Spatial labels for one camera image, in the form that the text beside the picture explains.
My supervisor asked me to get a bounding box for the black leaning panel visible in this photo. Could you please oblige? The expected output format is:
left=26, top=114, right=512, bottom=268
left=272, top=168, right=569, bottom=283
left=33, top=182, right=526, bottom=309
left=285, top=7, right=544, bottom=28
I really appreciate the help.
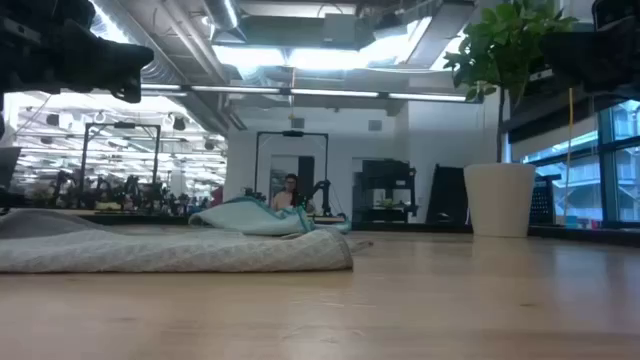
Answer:
left=425, top=163, right=471, bottom=225

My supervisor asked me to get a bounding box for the grey waffle microfiber towel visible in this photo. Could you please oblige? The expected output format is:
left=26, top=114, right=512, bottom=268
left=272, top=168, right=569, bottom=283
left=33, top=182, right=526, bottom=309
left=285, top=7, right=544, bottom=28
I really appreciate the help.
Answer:
left=0, top=208, right=374, bottom=274

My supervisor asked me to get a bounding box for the grey monitor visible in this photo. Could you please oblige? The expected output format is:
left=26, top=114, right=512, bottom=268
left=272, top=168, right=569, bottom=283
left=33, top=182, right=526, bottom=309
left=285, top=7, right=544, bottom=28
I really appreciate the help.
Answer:
left=0, top=146, right=22, bottom=190

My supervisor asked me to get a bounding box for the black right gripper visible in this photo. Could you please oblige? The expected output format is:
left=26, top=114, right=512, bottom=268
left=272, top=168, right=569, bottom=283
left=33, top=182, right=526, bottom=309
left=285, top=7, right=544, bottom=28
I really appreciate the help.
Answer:
left=539, top=17, right=640, bottom=101

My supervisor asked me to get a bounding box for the black window frame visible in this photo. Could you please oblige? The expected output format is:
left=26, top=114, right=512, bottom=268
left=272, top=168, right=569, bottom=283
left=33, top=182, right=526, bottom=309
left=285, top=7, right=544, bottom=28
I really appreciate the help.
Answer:
left=519, top=99, right=640, bottom=229

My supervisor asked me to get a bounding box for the black shelving unit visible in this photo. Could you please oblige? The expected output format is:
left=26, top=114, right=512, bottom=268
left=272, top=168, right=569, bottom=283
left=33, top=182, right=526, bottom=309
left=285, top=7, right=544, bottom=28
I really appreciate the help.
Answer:
left=352, top=158, right=419, bottom=224

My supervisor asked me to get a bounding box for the person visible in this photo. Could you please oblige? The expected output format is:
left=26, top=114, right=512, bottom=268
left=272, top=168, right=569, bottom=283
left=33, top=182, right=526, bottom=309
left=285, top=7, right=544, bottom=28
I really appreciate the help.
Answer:
left=271, top=173, right=317, bottom=215

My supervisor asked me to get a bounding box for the yellow hanging strap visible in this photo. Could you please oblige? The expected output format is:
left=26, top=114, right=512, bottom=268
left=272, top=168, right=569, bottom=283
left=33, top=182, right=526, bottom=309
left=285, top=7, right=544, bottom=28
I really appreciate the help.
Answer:
left=563, top=87, right=575, bottom=221

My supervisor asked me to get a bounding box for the green leafy plant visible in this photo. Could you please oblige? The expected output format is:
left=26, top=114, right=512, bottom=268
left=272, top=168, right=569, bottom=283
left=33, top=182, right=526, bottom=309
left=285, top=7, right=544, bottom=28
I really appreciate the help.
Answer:
left=442, top=0, right=580, bottom=164

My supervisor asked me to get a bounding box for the light blue microfiber towel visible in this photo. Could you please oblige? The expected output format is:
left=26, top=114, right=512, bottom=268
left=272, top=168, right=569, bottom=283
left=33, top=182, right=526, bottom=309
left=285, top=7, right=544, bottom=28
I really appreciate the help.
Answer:
left=188, top=196, right=353, bottom=237

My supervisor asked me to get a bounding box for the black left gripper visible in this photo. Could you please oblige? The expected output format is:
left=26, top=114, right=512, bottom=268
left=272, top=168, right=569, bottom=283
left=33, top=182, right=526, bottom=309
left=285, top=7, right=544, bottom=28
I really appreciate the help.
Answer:
left=59, top=19, right=155, bottom=104

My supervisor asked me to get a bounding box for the white plant pot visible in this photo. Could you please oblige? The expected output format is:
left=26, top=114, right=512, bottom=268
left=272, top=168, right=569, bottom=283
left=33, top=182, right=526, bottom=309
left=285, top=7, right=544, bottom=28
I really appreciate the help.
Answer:
left=463, top=162, right=537, bottom=239

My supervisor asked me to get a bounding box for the black perforated chair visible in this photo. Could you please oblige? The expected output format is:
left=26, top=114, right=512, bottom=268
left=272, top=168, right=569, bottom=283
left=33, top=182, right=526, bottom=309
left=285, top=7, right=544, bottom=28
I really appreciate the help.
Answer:
left=528, top=173, right=562, bottom=226

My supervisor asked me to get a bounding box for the silver ventilation duct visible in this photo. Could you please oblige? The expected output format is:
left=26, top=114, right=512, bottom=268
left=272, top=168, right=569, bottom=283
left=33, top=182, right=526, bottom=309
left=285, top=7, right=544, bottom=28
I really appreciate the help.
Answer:
left=199, top=0, right=242, bottom=32

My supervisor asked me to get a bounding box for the black robot station frame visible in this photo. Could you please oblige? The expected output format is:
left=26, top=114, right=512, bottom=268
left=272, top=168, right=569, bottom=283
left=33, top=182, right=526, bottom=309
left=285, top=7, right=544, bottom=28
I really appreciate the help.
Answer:
left=253, top=130, right=331, bottom=217
left=79, top=122, right=162, bottom=210

